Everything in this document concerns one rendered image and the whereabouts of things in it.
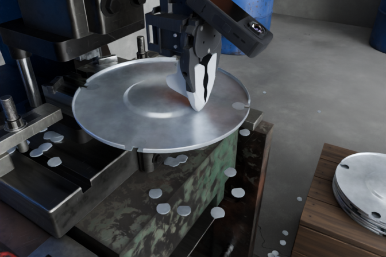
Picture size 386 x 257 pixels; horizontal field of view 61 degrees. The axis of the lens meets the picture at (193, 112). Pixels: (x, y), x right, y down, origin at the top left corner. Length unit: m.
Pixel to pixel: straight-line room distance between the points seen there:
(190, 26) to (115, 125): 0.18
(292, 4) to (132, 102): 3.49
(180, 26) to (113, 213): 0.31
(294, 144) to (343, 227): 0.88
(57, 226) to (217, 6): 0.37
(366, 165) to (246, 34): 0.79
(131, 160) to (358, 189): 0.66
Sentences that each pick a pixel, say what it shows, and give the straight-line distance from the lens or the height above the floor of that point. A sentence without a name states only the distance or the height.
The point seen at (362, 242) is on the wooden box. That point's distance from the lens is 0.97.
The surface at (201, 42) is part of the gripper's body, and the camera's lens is 0.44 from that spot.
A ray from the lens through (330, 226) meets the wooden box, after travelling 0.97.
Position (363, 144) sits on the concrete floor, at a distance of 1.93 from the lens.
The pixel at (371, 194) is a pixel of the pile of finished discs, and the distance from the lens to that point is 1.03.
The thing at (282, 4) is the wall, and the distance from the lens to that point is 3.96.
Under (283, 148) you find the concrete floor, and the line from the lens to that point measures 1.75.
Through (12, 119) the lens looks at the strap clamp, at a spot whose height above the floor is 0.77.
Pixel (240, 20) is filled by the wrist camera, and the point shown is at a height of 0.94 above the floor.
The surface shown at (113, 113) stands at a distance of 0.52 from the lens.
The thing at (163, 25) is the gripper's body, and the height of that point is 0.92.
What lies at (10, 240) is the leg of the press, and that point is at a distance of 0.61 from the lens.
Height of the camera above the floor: 1.06
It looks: 33 degrees down
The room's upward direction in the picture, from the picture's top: straight up
